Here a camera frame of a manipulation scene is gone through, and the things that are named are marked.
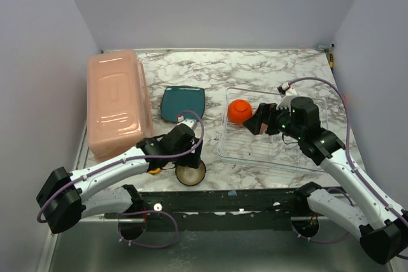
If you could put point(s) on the clear dish rack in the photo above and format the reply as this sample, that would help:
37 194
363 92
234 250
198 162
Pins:
238 146

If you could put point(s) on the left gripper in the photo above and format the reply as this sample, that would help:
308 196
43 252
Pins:
192 158

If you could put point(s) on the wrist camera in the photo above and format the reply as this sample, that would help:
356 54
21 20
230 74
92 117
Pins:
287 94
191 123

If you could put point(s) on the beige bowl dark rim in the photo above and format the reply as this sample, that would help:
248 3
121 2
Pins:
191 176

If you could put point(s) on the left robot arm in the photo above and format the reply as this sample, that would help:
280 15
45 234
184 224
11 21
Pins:
67 197

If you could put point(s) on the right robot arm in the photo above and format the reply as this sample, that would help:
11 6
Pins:
378 222

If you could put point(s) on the yellow black tool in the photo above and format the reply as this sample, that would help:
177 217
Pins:
331 59

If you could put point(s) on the teal square plate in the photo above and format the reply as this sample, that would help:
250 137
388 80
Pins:
177 99

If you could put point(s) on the black mounting rail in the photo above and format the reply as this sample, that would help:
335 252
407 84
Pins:
224 210

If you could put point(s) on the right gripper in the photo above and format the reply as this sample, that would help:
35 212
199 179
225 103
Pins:
271 120

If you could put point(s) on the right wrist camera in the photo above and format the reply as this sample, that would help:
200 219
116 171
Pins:
287 94

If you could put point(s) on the pink floral mug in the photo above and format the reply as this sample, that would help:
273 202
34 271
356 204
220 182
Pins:
263 129

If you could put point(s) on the orange bowl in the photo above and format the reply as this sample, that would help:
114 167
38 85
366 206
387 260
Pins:
239 111

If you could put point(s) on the pink plastic storage box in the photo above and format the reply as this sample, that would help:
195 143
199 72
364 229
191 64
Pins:
118 104

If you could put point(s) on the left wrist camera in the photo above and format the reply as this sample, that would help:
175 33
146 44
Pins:
191 123

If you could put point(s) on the yellow tape measure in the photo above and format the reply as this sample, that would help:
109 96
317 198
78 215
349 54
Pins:
155 171

